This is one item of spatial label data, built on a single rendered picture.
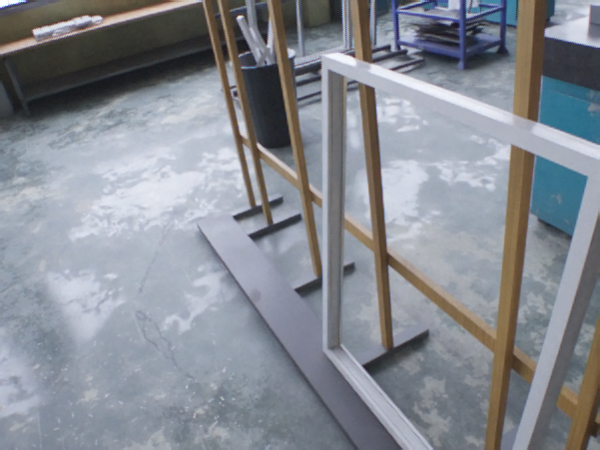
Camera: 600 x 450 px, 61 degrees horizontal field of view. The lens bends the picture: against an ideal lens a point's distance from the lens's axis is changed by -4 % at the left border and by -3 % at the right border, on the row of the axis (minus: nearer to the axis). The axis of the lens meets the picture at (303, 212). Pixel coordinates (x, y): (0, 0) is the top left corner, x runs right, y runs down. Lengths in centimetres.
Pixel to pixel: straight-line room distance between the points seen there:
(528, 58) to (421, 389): 167
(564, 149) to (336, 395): 163
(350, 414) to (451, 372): 53
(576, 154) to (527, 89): 22
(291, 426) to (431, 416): 62
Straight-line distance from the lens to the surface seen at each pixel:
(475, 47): 652
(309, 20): 910
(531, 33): 129
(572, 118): 310
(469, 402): 252
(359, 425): 238
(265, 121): 471
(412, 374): 260
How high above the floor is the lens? 200
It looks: 32 degrees down
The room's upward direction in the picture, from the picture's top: 10 degrees counter-clockwise
